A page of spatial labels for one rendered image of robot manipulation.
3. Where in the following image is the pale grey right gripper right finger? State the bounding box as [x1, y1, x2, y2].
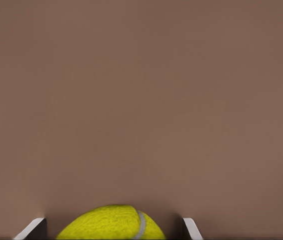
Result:
[181, 217, 204, 240]

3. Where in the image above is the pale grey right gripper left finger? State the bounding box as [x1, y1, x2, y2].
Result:
[13, 217, 48, 240]

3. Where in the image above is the yellow tennis ball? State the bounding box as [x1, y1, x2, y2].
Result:
[55, 204, 167, 240]

